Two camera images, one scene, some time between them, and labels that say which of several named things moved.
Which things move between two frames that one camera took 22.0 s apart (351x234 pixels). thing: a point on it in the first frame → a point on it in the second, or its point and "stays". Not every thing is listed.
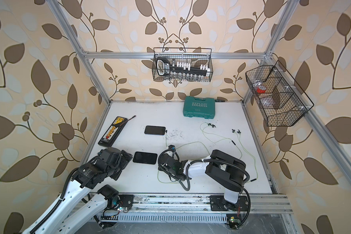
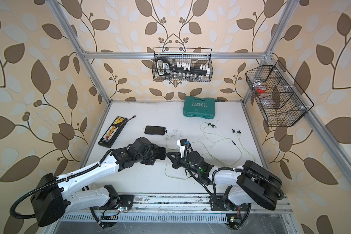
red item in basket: x=259 y=90 stays
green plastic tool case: x=199 y=107 stays
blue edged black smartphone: x=155 y=130 stays
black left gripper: x=124 y=161 → x=150 y=162
